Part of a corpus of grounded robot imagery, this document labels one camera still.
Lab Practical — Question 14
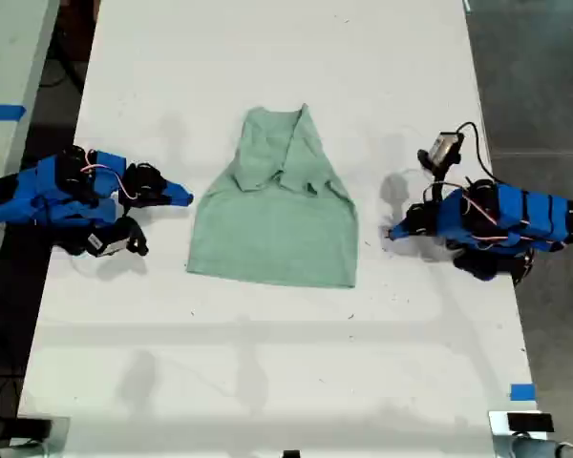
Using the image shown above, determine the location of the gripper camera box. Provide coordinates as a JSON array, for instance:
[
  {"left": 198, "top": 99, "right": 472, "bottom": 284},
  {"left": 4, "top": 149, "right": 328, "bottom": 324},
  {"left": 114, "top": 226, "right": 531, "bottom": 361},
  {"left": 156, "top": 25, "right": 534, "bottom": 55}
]
[
  {"left": 86, "top": 231, "right": 127, "bottom": 258},
  {"left": 428, "top": 132, "right": 465, "bottom": 170}
]

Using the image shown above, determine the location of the black box on grey bracket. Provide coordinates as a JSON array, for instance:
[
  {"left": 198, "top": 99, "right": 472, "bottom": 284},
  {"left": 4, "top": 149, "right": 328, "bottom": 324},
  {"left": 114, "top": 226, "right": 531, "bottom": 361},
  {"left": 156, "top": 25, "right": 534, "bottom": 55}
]
[{"left": 14, "top": 415, "right": 72, "bottom": 458}]

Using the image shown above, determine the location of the pale green T-shirt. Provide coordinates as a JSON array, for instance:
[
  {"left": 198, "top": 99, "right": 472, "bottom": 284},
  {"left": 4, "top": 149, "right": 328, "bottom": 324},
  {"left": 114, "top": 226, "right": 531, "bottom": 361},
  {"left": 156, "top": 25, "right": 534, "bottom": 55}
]
[{"left": 185, "top": 103, "right": 360, "bottom": 290}]

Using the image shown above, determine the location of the grey metal pipe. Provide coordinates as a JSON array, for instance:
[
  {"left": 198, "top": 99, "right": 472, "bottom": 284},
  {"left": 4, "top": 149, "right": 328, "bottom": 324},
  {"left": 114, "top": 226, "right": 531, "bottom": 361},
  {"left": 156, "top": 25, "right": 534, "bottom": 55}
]
[
  {"left": 0, "top": 440, "right": 47, "bottom": 458},
  {"left": 492, "top": 432, "right": 573, "bottom": 458}
]

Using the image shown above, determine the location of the black box on white bracket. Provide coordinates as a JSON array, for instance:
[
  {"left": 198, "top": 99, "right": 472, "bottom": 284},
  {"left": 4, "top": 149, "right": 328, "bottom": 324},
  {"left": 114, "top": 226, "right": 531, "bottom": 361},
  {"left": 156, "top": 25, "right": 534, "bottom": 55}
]
[{"left": 487, "top": 409, "right": 562, "bottom": 436}]

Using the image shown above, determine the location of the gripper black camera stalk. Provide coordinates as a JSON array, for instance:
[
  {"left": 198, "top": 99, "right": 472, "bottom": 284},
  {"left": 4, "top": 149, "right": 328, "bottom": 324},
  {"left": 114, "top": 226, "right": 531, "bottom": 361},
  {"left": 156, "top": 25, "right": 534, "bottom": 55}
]
[
  {"left": 117, "top": 216, "right": 150, "bottom": 258},
  {"left": 416, "top": 148, "right": 449, "bottom": 205}
]

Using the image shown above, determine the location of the white side table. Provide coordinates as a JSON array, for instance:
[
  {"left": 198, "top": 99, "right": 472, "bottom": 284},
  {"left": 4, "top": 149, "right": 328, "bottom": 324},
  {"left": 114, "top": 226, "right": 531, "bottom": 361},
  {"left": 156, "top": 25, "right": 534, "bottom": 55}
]
[{"left": 0, "top": 0, "right": 61, "bottom": 311}]

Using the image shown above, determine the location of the gripper black camera cable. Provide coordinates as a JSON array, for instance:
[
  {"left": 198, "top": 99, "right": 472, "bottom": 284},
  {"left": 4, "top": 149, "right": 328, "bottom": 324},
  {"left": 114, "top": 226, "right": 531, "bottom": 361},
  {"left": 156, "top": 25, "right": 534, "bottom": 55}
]
[{"left": 456, "top": 121, "right": 501, "bottom": 185}]

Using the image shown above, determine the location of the square blue tape piece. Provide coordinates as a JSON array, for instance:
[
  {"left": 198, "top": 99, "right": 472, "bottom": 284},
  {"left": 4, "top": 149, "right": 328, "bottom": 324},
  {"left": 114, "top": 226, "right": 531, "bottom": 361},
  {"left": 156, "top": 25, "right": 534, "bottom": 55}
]
[{"left": 509, "top": 383, "right": 538, "bottom": 403}]

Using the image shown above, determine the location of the arm red white wire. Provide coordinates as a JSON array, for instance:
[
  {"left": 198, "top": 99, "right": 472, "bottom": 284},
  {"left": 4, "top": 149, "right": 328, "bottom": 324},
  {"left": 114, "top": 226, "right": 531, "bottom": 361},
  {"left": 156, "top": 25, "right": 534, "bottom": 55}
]
[
  {"left": 81, "top": 151, "right": 140, "bottom": 202},
  {"left": 459, "top": 189, "right": 524, "bottom": 250}
]

